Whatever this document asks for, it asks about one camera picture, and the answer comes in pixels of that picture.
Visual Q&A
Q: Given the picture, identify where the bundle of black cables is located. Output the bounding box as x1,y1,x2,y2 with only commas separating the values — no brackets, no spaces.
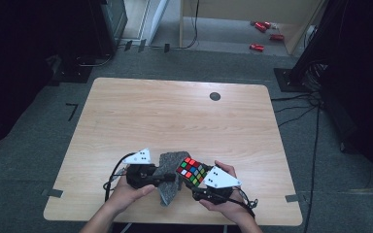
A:
303,60,328,92

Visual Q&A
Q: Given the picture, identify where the black coiled floor cable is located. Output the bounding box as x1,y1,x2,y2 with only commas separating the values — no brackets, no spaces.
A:
75,52,114,68

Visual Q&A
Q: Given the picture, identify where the white panel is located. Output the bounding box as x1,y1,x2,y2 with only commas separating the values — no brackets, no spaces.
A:
146,0,170,44

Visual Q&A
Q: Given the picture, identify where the right hand-held gripper black cable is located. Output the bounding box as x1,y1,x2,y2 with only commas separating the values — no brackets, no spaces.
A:
226,187,259,218

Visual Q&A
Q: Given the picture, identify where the hand-held gripper black cable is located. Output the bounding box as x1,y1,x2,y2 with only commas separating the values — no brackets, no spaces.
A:
102,151,138,204
226,187,259,218

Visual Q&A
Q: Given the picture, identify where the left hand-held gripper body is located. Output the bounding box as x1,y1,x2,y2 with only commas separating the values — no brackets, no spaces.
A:
121,148,159,190

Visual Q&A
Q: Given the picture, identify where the grey tape piece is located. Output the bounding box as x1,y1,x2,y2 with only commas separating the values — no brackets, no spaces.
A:
285,193,301,204
42,188,64,199

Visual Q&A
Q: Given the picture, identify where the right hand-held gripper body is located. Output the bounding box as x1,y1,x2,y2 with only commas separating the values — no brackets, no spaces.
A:
190,165,242,206

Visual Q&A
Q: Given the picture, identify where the multicoloured puzzle cube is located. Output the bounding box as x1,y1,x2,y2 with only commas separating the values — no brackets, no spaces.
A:
175,156,214,188

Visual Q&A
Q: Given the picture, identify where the person's left hand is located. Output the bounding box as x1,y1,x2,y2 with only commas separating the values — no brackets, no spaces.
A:
105,174,156,216

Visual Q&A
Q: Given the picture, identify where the dark curtain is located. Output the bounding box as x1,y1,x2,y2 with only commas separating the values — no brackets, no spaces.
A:
0,0,93,154
320,0,373,192

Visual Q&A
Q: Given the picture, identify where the black stand base plate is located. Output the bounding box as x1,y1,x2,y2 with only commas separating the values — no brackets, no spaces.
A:
273,67,309,93
49,54,94,85

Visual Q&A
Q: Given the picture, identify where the left hand-held gripper black cable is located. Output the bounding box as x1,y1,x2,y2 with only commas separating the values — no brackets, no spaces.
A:
102,151,138,204

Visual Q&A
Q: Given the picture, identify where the person's right hand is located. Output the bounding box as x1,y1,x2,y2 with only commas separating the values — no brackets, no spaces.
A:
198,160,256,226

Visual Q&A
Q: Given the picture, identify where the grey fluffy cloth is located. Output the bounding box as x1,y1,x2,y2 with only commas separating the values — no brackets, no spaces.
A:
152,150,192,208

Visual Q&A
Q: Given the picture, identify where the long black floor cable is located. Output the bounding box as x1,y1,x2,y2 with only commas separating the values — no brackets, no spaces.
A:
304,102,322,228

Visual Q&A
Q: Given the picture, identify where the black cabinet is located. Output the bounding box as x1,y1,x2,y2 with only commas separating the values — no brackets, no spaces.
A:
88,0,129,57

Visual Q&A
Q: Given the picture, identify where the black hanging cable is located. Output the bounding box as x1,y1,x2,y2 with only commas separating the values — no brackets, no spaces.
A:
174,0,201,50

